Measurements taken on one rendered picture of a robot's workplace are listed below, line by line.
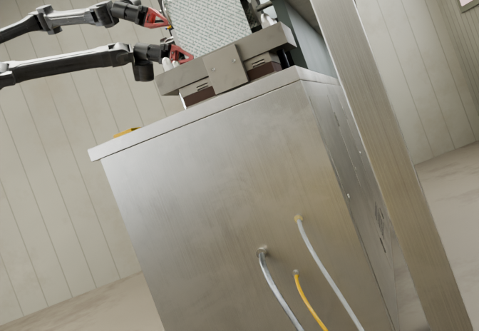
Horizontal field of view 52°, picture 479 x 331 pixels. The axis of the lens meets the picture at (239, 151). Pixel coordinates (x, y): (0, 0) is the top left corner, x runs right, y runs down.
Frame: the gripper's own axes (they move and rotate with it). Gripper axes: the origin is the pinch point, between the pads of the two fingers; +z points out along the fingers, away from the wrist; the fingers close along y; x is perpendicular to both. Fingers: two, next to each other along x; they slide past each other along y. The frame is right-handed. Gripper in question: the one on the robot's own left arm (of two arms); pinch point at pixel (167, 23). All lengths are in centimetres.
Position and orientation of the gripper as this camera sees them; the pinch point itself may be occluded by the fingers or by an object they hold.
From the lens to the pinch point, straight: 177.9
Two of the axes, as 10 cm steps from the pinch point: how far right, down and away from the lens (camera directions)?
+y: -2.0, 1.4, -9.7
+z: 9.4, 2.9, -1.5
